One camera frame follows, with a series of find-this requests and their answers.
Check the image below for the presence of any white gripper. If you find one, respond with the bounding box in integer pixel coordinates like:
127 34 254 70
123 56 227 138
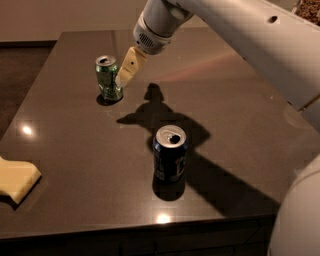
115 0 193 87

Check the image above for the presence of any green soda can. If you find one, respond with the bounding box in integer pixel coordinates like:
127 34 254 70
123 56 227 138
95 55 123 102

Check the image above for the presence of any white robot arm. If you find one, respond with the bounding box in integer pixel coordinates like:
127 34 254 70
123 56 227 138
116 0 320 256

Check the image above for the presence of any blue pepsi can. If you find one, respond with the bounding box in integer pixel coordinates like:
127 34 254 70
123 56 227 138
153 125 187 183

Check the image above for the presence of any yellow sponge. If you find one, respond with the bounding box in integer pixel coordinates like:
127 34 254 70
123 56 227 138
0 157 41 204

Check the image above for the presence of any jar of nuts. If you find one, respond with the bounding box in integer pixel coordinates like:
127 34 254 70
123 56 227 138
294 0 320 25

